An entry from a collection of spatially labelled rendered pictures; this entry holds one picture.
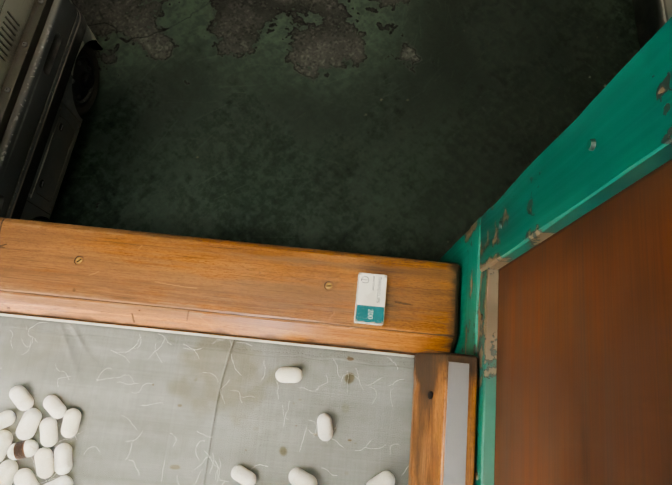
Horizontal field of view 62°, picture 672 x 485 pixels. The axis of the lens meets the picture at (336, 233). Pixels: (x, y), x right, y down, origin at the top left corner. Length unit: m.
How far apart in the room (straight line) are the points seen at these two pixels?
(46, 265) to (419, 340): 0.47
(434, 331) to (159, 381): 0.34
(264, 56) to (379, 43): 0.34
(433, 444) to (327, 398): 0.16
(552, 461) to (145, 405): 0.48
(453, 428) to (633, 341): 0.29
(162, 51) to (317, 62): 0.45
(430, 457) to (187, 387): 0.30
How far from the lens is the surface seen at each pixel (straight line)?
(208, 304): 0.71
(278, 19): 1.80
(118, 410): 0.76
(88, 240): 0.77
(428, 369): 0.64
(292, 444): 0.72
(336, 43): 1.75
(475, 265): 0.67
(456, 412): 0.61
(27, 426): 0.78
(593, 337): 0.42
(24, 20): 1.48
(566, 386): 0.45
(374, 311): 0.68
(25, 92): 1.43
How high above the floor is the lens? 1.46
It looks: 75 degrees down
